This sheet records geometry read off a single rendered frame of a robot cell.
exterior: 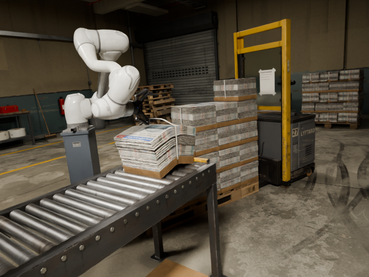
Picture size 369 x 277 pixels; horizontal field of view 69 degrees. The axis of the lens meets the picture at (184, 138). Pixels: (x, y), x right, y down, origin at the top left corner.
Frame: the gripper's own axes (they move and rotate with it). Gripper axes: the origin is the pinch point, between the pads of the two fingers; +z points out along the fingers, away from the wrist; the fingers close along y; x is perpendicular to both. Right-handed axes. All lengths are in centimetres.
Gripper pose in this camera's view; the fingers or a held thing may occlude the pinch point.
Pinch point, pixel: (155, 106)
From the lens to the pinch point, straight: 159.6
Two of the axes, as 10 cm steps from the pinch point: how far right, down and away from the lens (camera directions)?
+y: 0.1, 9.9, 1.5
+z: 5.8, -1.3, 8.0
